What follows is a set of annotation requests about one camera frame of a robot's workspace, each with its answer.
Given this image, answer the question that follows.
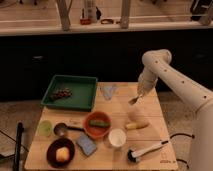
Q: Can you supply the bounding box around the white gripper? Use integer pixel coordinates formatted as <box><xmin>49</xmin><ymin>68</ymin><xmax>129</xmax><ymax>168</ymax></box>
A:
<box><xmin>137</xmin><ymin>74</ymin><xmax>158</xmax><ymax>96</ymax></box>

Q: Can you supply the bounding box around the dark brown plate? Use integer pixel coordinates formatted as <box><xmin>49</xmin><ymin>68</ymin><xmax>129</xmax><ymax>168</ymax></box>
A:
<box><xmin>46</xmin><ymin>138</ymin><xmax>75</xmax><ymax>168</ymax></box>

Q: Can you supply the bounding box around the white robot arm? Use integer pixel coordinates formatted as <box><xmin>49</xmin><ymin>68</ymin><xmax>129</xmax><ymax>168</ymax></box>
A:
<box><xmin>137</xmin><ymin>49</ymin><xmax>213</xmax><ymax>171</ymax></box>

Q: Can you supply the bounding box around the bunch of dark grapes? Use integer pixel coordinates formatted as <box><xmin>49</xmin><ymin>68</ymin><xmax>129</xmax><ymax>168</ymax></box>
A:
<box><xmin>50</xmin><ymin>88</ymin><xmax>72</xmax><ymax>101</ymax></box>

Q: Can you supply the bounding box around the white cup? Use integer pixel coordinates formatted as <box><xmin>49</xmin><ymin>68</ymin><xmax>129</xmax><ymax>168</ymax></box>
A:
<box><xmin>108</xmin><ymin>129</ymin><xmax>126</xmax><ymax>148</ymax></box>

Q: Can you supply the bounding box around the dark metal ladle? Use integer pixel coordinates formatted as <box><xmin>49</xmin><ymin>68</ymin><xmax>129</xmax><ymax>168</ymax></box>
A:
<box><xmin>53</xmin><ymin>123</ymin><xmax>83</xmax><ymax>137</ymax></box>

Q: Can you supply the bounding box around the yellow round fruit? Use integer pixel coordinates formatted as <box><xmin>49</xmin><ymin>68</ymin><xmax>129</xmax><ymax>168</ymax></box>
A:
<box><xmin>56</xmin><ymin>147</ymin><xmax>69</xmax><ymax>162</ymax></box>

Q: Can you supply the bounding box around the light blue cloth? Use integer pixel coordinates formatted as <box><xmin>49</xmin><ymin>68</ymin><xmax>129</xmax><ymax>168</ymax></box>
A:
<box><xmin>100</xmin><ymin>85</ymin><xmax>117</xmax><ymax>100</ymax></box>

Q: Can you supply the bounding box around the yellow banana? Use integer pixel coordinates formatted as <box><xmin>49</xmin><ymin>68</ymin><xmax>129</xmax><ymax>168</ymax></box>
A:
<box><xmin>125</xmin><ymin>122</ymin><xmax>149</xmax><ymax>130</ymax></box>

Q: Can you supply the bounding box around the green plastic tray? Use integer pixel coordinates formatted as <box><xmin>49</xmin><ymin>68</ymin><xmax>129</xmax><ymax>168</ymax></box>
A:
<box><xmin>41</xmin><ymin>75</ymin><xmax>98</xmax><ymax>111</ymax></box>

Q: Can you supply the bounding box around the black stand pole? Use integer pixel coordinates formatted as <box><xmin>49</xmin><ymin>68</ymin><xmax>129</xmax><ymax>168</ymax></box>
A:
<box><xmin>13</xmin><ymin>122</ymin><xmax>24</xmax><ymax>171</ymax></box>

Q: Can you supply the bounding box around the white handled dish brush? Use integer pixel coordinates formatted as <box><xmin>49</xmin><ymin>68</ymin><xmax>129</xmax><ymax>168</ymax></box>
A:
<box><xmin>127</xmin><ymin>140</ymin><xmax>169</xmax><ymax>163</ymax></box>

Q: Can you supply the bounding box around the red object on shelf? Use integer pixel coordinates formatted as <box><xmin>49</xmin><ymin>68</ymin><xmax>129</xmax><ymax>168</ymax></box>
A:
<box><xmin>80</xmin><ymin>18</ymin><xmax>92</xmax><ymax>25</ymax></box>

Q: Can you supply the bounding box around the blue sponge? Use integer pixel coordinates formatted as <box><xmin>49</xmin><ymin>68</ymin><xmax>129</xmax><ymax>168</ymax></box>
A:
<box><xmin>76</xmin><ymin>134</ymin><xmax>97</xmax><ymax>156</ymax></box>

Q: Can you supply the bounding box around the orange bowl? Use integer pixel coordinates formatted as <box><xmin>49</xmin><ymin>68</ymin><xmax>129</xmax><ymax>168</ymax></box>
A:
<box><xmin>83</xmin><ymin>111</ymin><xmax>111</xmax><ymax>139</ymax></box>

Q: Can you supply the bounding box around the wooden shelf post middle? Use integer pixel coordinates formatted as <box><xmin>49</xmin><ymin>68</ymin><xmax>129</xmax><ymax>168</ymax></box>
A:
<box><xmin>120</xmin><ymin>0</ymin><xmax>131</xmax><ymax>29</ymax></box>

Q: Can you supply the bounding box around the green cucumber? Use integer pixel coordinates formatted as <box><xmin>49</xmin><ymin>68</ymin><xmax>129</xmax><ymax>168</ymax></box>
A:
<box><xmin>89</xmin><ymin>120</ymin><xmax>110</xmax><ymax>128</ymax></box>

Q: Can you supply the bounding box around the small green cup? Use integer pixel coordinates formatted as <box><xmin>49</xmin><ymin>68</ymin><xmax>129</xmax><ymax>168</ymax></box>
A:
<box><xmin>38</xmin><ymin>120</ymin><xmax>52</xmax><ymax>137</ymax></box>

